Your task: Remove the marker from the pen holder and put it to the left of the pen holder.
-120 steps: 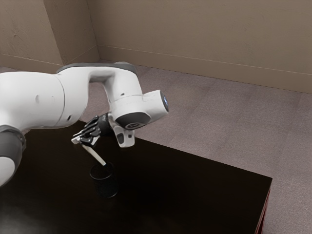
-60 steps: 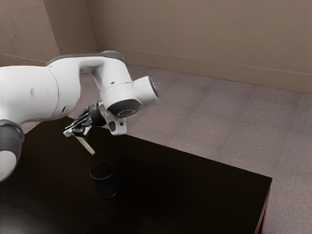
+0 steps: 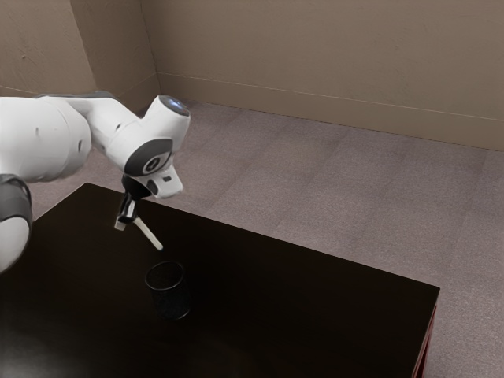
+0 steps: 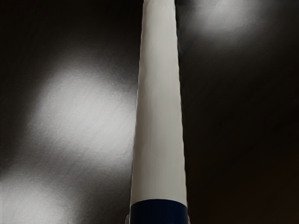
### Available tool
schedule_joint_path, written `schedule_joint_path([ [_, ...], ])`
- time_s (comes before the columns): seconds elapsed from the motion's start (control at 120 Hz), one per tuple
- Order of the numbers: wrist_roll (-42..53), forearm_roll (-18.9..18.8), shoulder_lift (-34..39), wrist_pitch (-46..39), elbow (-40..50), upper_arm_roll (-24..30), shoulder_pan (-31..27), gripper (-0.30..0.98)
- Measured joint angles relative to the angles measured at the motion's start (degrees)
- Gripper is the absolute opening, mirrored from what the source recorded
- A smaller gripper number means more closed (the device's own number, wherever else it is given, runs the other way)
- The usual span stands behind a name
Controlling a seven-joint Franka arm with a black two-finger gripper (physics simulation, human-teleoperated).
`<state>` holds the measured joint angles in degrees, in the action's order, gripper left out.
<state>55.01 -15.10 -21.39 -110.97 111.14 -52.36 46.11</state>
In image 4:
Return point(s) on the white pen with dark blue band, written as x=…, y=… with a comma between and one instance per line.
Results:
x=158, y=116

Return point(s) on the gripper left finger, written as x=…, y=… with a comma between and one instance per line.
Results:
x=127, y=219

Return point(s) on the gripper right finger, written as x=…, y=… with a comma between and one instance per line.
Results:
x=188, y=220

